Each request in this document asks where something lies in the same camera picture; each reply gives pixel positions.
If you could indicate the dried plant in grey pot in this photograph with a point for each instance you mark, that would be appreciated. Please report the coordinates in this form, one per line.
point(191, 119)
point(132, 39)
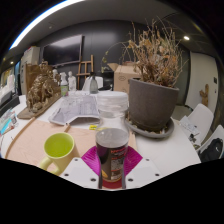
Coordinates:
point(151, 103)

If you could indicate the white cabinet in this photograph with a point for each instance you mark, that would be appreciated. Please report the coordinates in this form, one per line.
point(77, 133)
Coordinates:
point(30, 63)

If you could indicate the brown carved sculpture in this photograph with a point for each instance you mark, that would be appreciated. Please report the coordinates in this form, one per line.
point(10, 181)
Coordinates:
point(41, 91)

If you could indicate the white spray bottle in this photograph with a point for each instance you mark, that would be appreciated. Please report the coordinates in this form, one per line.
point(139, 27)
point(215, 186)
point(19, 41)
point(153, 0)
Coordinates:
point(64, 86)

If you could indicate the black box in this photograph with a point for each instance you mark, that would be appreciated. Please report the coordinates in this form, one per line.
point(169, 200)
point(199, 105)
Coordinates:
point(8, 105)

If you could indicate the clear bottle with white cap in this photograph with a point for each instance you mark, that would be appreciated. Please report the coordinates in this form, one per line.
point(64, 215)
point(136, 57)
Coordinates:
point(112, 143)

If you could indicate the grey plant saucer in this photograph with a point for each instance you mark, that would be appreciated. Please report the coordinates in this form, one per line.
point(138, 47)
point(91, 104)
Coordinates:
point(150, 133)

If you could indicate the black wall screen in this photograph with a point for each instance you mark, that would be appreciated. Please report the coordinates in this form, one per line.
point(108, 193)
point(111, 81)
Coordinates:
point(61, 50)

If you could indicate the stack of papers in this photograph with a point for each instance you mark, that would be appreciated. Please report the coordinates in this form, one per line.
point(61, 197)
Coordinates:
point(189, 127)

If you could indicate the wooden figure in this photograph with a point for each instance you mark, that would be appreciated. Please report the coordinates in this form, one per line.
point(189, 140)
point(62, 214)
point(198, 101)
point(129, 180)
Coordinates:
point(204, 95)

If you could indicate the small white plaster statue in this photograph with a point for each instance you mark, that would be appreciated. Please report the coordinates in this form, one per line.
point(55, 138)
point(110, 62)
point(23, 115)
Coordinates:
point(72, 81)

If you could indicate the yellow-green mug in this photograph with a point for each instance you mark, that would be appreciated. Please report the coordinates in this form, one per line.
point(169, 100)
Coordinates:
point(60, 150)

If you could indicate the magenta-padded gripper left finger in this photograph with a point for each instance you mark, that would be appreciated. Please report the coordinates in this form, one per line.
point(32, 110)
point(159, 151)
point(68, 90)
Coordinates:
point(89, 160)

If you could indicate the wooden easel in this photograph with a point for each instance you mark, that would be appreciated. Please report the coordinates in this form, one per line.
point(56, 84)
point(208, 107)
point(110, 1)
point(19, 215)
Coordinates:
point(85, 68)

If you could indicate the white chair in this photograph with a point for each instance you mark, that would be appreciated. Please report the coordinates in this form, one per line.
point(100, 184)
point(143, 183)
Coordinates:
point(100, 81)
point(218, 131)
point(203, 115)

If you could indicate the white plaster bust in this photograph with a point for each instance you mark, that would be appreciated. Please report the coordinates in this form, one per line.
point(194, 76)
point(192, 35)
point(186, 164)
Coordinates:
point(55, 75)

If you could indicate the long ceiling light strip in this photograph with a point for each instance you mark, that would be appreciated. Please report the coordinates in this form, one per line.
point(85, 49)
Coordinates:
point(40, 18)

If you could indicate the printed newspaper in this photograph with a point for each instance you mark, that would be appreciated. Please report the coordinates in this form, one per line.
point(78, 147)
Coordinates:
point(75, 108)

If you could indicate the small yellow tag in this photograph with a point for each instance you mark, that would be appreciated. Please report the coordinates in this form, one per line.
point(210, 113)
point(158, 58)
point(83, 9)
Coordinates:
point(93, 127)

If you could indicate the black backpack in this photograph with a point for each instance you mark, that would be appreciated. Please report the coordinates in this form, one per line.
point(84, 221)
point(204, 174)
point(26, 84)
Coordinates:
point(211, 151)

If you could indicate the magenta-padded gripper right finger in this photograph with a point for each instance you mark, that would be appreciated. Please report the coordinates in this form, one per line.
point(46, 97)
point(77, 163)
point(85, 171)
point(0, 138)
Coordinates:
point(135, 160)

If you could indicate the round ceiling spotlight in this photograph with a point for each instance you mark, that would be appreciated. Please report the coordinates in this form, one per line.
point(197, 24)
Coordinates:
point(186, 37)

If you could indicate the cardboard box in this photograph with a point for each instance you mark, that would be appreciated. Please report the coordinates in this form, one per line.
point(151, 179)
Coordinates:
point(121, 78)

